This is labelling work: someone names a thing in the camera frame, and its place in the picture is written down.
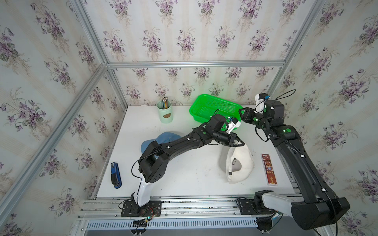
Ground red patterned card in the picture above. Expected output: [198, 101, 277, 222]
[261, 154, 278, 186]

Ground mint green pencil cup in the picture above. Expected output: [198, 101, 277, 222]
[157, 100, 173, 124]

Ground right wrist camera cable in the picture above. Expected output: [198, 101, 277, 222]
[267, 89, 297, 101]

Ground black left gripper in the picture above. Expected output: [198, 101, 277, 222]
[211, 131, 246, 148]

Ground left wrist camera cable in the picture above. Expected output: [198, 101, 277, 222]
[212, 109, 234, 124]

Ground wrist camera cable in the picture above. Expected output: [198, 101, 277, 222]
[267, 89, 297, 101]
[212, 109, 234, 124]

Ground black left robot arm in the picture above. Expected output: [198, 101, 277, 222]
[131, 114, 245, 207]

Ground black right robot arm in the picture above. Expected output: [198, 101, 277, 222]
[239, 100, 350, 230]

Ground bundle of coloured pencils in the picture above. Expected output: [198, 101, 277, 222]
[162, 97, 169, 109]

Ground beige baseball cap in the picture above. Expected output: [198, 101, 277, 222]
[218, 145, 255, 184]

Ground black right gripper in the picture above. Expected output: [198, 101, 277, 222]
[238, 106, 271, 132]

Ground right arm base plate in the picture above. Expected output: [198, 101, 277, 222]
[236, 197, 277, 216]

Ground green plastic basket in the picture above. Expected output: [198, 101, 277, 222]
[190, 94, 243, 124]

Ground light blue baseball cap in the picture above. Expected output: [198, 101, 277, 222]
[140, 132, 181, 153]

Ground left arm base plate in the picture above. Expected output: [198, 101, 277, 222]
[121, 201, 162, 217]

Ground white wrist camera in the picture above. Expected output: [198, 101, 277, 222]
[226, 118, 241, 133]
[255, 93, 270, 113]

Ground aluminium mounting rail frame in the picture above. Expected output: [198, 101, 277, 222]
[69, 194, 334, 236]

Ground blue stapler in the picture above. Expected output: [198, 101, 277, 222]
[111, 162, 122, 189]

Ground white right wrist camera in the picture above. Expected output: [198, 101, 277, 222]
[255, 93, 270, 113]

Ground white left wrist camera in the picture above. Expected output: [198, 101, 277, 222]
[226, 118, 241, 133]

